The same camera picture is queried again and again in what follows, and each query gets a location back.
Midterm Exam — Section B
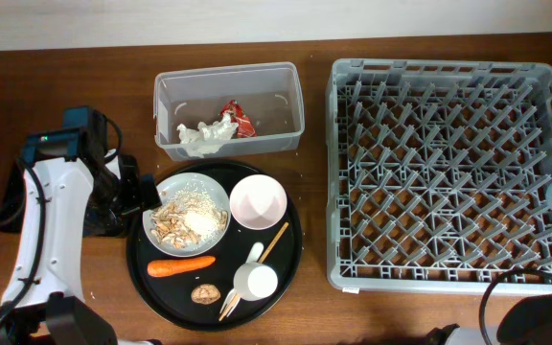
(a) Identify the pink bowl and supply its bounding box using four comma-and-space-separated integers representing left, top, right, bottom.
229, 174, 288, 231

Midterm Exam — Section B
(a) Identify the black rectangular tray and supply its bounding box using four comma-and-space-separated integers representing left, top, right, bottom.
0, 154, 141, 238

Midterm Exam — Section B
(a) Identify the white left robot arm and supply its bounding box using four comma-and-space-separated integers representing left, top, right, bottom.
0, 106, 161, 344

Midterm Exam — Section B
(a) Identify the wooden chopstick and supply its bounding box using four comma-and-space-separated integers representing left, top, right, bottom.
218, 222, 288, 321

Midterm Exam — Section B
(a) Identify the grey plate with food scraps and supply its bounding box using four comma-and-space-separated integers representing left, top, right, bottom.
142, 172, 231, 258

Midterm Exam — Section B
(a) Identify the round black serving tray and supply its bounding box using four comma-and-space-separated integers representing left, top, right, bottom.
126, 159, 303, 333

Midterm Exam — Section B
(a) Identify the orange carrot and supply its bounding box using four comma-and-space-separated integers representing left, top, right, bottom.
147, 256, 216, 278

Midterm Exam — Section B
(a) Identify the white plastic fork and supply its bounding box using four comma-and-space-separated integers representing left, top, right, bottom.
219, 288, 240, 317

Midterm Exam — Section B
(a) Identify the red snack wrapper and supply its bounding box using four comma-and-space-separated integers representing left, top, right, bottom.
220, 100, 256, 138

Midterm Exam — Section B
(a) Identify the grey dishwasher rack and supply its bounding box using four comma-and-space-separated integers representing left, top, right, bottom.
326, 58, 552, 295

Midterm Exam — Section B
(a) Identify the walnut shell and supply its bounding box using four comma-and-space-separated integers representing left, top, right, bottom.
191, 284, 220, 305

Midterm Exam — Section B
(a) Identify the white cup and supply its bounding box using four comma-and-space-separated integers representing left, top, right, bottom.
233, 262, 278, 302

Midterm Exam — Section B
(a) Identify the clear plastic bin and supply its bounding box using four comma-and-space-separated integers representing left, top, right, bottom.
153, 62, 305, 161

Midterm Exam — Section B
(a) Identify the white tissue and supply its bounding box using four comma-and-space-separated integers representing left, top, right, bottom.
176, 115, 239, 158

